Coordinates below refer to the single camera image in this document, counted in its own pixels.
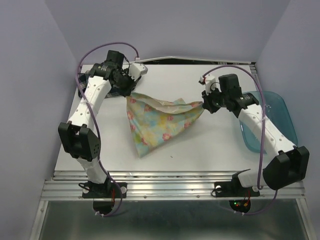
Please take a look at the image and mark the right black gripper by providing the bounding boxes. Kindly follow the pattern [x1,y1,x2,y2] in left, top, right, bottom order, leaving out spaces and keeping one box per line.
[201,84,229,114]

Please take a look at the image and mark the navy plaid skirt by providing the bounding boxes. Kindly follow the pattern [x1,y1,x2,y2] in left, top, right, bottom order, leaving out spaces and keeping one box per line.
[76,69,129,101]

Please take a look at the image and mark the pastel tie-dye skirt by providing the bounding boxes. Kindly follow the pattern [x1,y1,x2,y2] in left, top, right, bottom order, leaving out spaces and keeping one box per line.
[126,92,204,158]

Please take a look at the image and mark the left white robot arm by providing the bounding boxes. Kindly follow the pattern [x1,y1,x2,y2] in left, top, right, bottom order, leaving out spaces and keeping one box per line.
[58,50,148,199]

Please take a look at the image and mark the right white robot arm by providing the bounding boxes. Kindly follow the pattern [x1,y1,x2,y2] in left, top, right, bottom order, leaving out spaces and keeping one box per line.
[199,74,310,195]

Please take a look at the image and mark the teal plastic bin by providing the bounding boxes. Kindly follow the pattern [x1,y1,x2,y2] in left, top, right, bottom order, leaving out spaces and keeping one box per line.
[239,91,298,153]

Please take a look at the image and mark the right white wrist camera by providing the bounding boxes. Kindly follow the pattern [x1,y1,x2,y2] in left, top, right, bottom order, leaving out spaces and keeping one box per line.
[198,73,219,95]

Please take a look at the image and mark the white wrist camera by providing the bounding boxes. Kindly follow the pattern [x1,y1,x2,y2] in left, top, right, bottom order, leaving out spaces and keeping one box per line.
[128,62,148,81]
[198,73,219,95]

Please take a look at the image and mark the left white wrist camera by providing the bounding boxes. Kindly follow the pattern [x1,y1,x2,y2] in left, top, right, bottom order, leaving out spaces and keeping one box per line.
[128,62,148,81]

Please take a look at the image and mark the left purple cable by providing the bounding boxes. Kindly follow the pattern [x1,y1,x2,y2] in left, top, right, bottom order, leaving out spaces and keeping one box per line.
[74,42,141,218]

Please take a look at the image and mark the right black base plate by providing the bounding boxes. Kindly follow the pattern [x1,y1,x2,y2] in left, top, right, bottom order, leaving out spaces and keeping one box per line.
[211,181,260,198]

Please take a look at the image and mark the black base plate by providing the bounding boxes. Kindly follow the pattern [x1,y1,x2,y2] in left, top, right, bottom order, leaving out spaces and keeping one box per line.
[78,181,128,199]
[211,181,260,198]

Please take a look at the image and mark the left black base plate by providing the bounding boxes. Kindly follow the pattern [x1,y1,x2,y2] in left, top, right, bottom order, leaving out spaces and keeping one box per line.
[78,181,128,199]

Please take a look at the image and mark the aluminium frame rails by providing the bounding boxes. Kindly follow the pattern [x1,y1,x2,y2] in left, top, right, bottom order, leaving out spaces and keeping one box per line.
[29,59,316,240]

